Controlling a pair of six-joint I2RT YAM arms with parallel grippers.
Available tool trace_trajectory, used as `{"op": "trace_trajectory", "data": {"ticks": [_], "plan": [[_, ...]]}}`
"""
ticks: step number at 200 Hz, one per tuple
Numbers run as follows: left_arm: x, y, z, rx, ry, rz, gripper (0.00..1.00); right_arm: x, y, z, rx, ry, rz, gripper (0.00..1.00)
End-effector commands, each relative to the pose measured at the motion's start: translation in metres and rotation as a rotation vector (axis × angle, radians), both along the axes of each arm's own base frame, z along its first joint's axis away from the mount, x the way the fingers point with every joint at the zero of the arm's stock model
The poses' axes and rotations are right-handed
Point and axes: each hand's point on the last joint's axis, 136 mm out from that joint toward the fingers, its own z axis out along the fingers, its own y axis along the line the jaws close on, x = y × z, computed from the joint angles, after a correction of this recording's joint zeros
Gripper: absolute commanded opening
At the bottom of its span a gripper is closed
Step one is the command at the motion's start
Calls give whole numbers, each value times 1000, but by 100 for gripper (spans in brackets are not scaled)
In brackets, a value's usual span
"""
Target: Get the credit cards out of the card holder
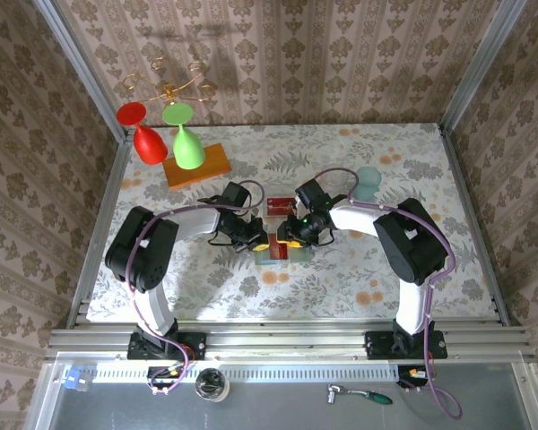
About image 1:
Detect gold wire glass rack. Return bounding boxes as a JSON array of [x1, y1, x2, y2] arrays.
[[122, 56, 216, 107]]

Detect aluminium frame post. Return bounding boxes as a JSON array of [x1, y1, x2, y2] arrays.
[[30, 0, 134, 144], [438, 0, 533, 135]]

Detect orange wooden block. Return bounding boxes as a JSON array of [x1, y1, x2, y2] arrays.
[[162, 142, 232, 192]]

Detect red plastic wine glass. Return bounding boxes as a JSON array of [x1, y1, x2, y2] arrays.
[[116, 101, 169, 166]]

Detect frosted teal cup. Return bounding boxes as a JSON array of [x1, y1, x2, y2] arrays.
[[351, 167, 382, 202]]

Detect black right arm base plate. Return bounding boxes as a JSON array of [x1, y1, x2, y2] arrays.
[[365, 329, 448, 361]]

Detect aluminium frame cross rail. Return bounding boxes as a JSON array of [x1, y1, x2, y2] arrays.
[[44, 326, 538, 362]]

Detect grey metal shelf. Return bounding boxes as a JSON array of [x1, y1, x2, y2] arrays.
[[26, 353, 538, 430]]

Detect black bracket with yellow connector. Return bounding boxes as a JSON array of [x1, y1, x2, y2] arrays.
[[146, 365, 185, 395], [396, 365, 431, 390]]

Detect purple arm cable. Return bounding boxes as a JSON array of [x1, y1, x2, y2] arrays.
[[132, 179, 266, 396], [316, 167, 464, 420]]

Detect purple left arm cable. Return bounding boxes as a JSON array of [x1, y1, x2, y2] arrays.
[[132, 179, 266, 396]]

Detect clear plastic cup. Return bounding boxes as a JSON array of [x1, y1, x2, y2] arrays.
[[320, 169, 349, 190]]

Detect blue and clear plastic clip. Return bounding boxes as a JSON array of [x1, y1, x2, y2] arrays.
[[65, 369, 93, 391]]

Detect grey slotted cable duct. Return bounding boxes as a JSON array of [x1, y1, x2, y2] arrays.
[[91, 362, 403, 384]]

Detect floral patterned table cover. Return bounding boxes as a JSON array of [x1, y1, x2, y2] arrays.
[[87, 123, 499, 322]]

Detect green leather card holder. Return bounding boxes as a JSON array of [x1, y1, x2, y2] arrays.
[[254, 232, 316, 266]]

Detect clear acrylic tray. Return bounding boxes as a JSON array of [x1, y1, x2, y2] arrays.
[[262, 178, 302, 219]]

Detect green plastic wine glass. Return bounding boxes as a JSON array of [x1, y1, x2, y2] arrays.
[[161, 102, 206, 170]]

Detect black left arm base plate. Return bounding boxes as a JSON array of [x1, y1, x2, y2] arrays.
[[127, 331, 207, 362]]

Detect green-handled ratchet wrench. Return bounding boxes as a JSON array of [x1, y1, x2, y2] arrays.
[[325, 383, 394, 406]]

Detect aluminium frame side rail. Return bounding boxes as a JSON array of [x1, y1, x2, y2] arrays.
[[65, 133, 134, 331], [438, 125, 513, 328]]

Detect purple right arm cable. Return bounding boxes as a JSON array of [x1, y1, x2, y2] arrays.
[[316, 167, 464, 420]]

